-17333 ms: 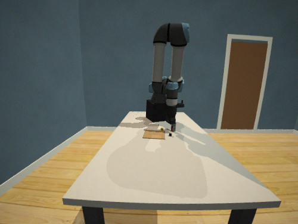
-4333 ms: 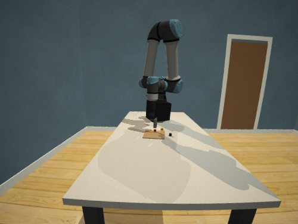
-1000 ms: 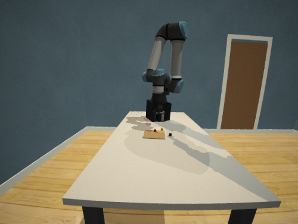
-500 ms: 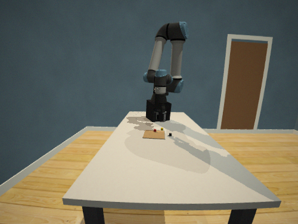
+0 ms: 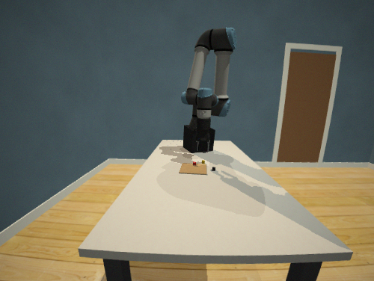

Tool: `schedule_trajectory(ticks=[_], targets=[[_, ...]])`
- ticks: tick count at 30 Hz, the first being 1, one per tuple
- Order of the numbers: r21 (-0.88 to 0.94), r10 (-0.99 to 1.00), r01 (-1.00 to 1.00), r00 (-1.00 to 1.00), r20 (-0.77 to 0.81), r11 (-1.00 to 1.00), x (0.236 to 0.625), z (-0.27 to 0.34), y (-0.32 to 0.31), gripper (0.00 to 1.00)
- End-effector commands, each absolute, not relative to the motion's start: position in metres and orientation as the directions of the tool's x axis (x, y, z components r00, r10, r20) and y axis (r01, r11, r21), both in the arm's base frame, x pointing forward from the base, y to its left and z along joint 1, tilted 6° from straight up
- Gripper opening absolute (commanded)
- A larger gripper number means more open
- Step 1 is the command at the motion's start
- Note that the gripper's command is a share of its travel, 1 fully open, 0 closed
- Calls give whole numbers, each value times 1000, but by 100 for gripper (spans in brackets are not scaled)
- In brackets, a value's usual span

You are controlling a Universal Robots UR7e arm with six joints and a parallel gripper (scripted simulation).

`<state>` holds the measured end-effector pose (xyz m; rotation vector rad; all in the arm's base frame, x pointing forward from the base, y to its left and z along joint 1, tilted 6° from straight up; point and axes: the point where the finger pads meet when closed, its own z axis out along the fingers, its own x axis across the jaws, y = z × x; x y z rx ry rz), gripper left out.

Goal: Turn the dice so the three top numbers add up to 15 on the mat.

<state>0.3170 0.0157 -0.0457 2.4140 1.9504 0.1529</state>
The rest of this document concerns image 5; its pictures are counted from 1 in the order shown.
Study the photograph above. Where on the tan mat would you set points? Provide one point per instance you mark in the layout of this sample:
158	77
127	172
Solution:
193	169

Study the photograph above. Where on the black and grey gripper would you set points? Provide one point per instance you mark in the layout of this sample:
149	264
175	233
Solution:
203	127

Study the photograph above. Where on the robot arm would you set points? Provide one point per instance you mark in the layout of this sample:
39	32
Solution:
223	42

